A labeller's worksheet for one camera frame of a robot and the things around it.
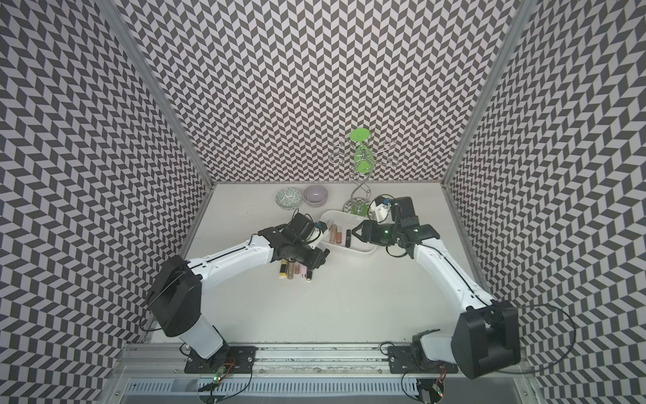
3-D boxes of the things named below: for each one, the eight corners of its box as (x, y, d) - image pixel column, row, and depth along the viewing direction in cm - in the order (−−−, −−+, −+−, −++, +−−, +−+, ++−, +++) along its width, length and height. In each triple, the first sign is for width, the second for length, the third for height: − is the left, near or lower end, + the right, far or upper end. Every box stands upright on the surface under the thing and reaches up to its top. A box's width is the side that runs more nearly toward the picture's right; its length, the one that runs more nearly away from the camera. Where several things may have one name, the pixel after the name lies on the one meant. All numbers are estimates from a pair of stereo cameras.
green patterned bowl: (275, 209, 110) (273, 204, 108) (278, 192, 117) (277, 187, 114) (300, 210, 110) (300, 205, 108) (303, 192, 117) (302, 187, 114)
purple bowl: (301, 203, 112) (300, 196, 108) (309, 189, 117) (308, 182, 114) (323, 209, 110) (323, 202, 106) (330, 195, 115) (330, 188, 111)
